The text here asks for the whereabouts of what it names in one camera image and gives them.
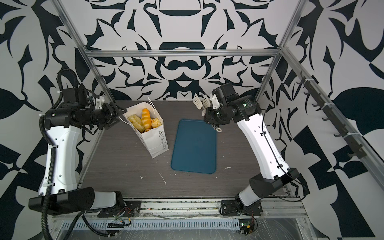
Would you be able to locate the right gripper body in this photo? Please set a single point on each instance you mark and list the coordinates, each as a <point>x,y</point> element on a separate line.
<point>218,116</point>

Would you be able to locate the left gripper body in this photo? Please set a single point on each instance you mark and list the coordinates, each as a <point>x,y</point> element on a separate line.
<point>104,115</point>

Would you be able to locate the metal tongs white tips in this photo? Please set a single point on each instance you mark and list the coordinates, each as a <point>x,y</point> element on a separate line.
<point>201,104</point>

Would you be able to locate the small striped bread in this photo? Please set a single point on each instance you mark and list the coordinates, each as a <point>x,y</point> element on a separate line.
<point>137,123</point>

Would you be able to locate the croissant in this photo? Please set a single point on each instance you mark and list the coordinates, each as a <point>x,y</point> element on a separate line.
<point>146,118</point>

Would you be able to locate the white paper bag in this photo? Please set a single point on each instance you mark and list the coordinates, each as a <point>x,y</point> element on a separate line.
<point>155,140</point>

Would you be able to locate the round flaky pastry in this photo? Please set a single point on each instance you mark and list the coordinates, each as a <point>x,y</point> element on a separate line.
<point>155,123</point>

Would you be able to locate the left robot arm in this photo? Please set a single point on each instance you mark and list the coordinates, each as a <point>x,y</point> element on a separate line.
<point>59,193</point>

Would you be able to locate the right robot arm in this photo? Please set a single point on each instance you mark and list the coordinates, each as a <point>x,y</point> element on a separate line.
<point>245,112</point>

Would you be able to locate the teal tray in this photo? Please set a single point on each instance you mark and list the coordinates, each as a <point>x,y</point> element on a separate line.
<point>195,148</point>

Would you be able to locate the small circuit board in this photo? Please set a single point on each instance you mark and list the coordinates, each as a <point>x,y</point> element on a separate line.
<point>248,226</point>

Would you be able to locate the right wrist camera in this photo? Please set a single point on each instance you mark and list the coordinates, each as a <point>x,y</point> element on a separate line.
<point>223,96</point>

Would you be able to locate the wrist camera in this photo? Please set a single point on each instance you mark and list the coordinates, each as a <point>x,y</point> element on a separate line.
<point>81,98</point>
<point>223,96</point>

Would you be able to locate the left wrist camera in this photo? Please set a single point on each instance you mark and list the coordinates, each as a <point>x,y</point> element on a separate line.
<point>81,98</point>

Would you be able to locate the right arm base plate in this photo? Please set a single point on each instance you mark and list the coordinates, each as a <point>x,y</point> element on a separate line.
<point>232,208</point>

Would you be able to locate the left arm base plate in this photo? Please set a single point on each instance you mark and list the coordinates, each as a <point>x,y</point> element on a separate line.
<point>120,208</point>

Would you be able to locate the wall hook rail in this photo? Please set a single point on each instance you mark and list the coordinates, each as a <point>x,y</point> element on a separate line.
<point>334,115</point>

